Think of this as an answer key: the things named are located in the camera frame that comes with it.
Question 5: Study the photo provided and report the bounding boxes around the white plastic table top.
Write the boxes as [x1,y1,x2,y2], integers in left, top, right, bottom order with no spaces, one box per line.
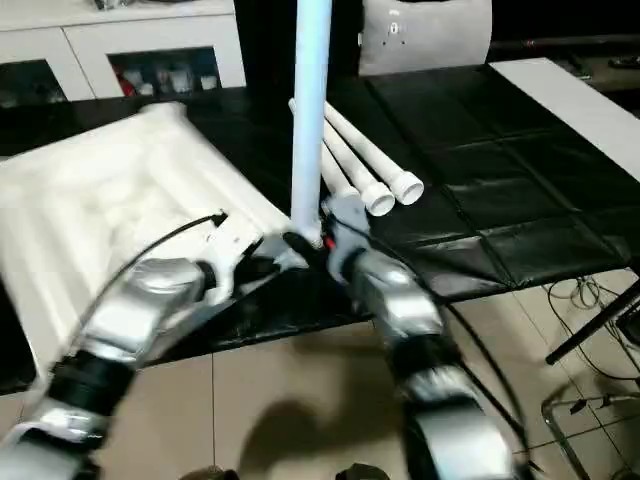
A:
[0,102,311,371]

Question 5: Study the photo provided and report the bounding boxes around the black work mat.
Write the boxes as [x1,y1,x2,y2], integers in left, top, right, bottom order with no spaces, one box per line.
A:
[0,62,640,396]

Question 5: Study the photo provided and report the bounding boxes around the black cabinet with gold label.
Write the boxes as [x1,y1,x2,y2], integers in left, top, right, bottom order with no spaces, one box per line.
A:
[234,0,366,91]

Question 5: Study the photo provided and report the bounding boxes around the grey cushion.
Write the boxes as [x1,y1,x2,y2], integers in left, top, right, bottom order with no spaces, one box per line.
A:
[358,0,494,76]

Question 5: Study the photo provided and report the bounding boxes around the black right robot foot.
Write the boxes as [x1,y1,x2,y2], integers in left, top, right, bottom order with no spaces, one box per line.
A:
[334,462,401,480]

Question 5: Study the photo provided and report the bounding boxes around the white sideboard with glass doors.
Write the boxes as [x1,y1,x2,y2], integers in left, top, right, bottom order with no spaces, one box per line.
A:
[0,14,246,109]

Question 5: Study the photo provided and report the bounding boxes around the black stand leg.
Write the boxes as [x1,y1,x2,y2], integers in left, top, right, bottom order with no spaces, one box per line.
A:
[545,284,640,365]

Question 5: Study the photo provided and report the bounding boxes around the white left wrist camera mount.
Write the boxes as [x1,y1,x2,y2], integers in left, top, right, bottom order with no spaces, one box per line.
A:
[202,219,264,306]

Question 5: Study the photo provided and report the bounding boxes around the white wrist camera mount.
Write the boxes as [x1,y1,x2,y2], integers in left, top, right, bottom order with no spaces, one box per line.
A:
[322,194,372,286]
[202,219,264,306]

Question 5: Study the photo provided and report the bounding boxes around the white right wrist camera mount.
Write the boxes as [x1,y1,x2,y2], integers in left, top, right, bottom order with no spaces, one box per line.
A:
[322,194,372,286]

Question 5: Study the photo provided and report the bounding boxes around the grey floor cables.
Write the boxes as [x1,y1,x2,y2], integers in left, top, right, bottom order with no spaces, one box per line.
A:
[547,277,640,381]

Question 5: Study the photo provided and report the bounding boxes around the chrome tube frame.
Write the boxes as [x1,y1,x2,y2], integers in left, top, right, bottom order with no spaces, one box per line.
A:
[542,392,640,480]

